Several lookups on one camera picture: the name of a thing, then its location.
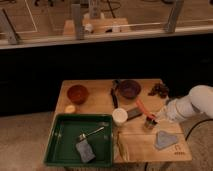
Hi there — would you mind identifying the purple bowl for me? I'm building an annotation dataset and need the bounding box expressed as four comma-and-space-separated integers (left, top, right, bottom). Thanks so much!
118, 80, 141, 99

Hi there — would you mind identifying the orange-brown bowl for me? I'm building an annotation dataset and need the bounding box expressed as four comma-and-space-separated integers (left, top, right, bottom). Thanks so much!
67, 85, 89, 105

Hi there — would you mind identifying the red chili pepper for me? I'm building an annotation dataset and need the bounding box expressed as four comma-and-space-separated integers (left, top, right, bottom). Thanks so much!
136, 99, 156, 119

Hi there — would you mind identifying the wooden board background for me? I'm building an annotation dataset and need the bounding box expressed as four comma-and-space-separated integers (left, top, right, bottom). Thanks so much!
62, 17, 132, 36

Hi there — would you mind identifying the metal cup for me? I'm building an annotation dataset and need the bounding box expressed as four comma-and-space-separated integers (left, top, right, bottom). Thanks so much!
144, 117, 157, 130

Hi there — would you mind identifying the small yellow round item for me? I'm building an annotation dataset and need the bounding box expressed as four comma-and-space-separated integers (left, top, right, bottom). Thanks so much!
65, 105, 76, 113

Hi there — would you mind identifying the green plastic tray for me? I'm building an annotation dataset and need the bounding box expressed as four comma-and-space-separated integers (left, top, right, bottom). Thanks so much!
44, 114, 114, 167

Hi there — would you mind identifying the grey triangular cloth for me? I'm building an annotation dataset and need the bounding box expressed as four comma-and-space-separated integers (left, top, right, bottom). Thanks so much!
154, 131, 178, 150

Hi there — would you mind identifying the grey-blue sponge in tray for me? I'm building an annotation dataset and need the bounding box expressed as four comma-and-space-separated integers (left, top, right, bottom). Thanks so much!
76, 139, 95, 163

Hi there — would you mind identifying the white cup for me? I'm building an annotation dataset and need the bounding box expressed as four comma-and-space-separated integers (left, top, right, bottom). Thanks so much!
112, 108, 128, 126

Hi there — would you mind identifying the black cable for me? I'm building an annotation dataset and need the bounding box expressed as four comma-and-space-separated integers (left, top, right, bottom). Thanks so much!
185, 118, 213, 142

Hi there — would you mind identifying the black spatula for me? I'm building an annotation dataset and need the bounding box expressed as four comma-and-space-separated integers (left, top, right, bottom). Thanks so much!
110, 80, 118, 109

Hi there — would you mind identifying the metal spoon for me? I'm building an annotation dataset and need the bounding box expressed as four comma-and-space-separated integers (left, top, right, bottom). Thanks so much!
78, 127, 104, 141

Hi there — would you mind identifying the dark grape bunch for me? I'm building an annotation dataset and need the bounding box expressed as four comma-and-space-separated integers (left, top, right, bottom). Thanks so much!
148, 83, 169, 98

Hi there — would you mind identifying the grey sponge block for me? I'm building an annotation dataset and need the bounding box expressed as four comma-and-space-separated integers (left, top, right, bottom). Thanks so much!
127, 107, 142, 120

